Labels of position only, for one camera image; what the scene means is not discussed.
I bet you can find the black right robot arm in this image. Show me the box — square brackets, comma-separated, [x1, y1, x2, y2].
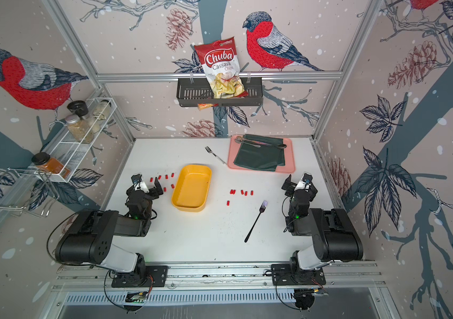
[282, 174, 363, 273]

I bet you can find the yellow plastic storage tray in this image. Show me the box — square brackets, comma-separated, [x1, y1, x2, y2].
[171, 164, 212, 213]

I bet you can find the silver fork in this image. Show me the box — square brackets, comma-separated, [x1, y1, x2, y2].
[205, 146, 227, 166]

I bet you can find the orange spice jar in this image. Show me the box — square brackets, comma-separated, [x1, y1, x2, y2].
[31, 152, 70, 178]

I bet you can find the dark green cloth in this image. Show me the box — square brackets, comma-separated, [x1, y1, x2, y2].
[233, 134, 286, 171]

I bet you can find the black wall basket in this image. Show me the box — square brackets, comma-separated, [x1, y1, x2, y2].
[177, 77, 263, 107]

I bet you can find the clear spice jar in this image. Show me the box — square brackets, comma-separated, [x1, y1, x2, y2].
[92, 100, 111, 134]

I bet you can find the pink plastic tray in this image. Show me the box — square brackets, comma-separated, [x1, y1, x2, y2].
[227, 135, 296, 174]

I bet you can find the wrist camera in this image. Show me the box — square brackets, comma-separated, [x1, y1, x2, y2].
[131, 174, 149, 194]
[295, 173, 313, 191]

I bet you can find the silver lid spice jar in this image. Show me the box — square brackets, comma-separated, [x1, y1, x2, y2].
[65, 114, 94, 144]

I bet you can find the black lid spice jar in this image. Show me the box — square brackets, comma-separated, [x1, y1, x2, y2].
[67, 100, 89, 118]

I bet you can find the chrome wire rack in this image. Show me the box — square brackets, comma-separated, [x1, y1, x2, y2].
[0, 168, 60, 217]

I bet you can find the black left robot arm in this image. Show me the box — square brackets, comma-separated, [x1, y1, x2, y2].
[54, 179, 164, 279]

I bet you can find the red Chuba chips bag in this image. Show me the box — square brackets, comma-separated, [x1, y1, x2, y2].
[194, 37, 248, 99]

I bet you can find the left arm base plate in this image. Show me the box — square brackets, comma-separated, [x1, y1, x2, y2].
[112, 265, 169, 288]

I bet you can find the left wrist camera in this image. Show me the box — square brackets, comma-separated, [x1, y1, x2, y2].
[131, 174, 149, 194]

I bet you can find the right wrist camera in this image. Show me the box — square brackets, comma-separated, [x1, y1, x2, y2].
[295, 173, 313, 191]

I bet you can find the white wire spice rack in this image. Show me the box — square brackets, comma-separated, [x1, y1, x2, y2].
[42, 97, 120, 183]

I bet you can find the purple black fork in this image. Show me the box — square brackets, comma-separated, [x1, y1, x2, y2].
[244, 200, 268, 243]

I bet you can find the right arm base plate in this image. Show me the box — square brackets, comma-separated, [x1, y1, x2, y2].
[269, 263, 326, 287]

